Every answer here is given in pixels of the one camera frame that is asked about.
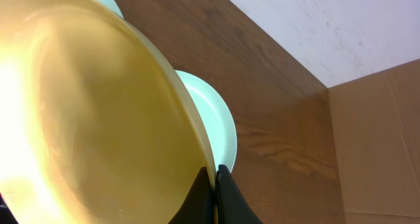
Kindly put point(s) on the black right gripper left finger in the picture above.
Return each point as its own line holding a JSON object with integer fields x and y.
{"x": 197, "y": 207}

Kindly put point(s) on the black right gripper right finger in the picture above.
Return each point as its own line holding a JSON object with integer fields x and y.
{"x": 231, "y": 205}

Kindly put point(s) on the pale green plate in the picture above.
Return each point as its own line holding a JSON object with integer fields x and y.
{"x": 217, "y": 119}

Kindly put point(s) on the yellow plate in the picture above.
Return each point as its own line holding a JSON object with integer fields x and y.
{"x": 96, "y": 125}

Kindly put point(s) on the brown cardboard box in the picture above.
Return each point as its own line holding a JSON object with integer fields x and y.
{"x": 376, "y": 130}

